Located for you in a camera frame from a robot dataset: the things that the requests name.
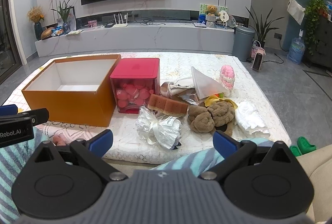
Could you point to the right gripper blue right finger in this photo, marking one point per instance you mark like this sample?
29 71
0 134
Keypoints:
234 153

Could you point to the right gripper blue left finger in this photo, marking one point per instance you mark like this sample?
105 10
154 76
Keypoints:
89 154

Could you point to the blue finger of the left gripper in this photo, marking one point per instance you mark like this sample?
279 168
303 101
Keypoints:
38 116
8 110

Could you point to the brown knotted plush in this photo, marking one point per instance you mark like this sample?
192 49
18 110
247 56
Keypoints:
219 116

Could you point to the white fluffy towel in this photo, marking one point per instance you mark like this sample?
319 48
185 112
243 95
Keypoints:
249 121

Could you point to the yellow plush banana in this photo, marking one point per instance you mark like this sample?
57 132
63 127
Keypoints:
214 99

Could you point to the orange crochet carrot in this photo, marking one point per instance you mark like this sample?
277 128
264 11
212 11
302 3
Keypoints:
219 95

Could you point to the white satin drawstring bag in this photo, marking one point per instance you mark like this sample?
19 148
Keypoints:
204 85

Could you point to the white plastic bundle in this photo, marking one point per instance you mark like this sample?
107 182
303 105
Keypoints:
163 130

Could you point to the pink white crochet plush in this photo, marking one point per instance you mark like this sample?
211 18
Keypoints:
227 76

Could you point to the brown sponge cake plush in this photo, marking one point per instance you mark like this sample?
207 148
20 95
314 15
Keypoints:
167 106

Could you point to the striped teal trouser leg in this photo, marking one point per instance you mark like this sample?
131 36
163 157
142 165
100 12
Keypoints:
13 159

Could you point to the orange cardboard box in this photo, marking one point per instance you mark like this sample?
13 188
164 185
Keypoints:
75 90

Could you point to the white lace tablecloth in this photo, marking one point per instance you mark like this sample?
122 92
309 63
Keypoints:
174 66

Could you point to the green slippers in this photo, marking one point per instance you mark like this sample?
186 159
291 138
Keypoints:
303 147

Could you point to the red plastic container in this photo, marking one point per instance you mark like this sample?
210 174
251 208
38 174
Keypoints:
134 81

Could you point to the brown round bread loaf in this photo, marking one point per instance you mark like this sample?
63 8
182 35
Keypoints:
47 33

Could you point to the white marble tv console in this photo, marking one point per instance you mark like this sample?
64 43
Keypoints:
137 37

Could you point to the pink space heater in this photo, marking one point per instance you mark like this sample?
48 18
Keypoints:
258 60

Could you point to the dark vase yellow flowers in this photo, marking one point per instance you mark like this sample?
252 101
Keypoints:
35 15

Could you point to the grey trash bin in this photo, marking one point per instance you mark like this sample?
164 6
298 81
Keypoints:
243 42

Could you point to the green potted plant vase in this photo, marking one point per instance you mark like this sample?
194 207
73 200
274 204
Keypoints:
63 9

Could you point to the blue water jug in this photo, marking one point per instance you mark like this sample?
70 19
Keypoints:
296 49

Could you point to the white wifi router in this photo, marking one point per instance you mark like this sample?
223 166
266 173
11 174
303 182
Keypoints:
120 21

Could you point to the snake plant pot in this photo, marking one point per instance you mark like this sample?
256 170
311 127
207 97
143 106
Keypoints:
262 26

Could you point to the teddy bear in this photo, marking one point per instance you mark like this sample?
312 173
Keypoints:
211 10

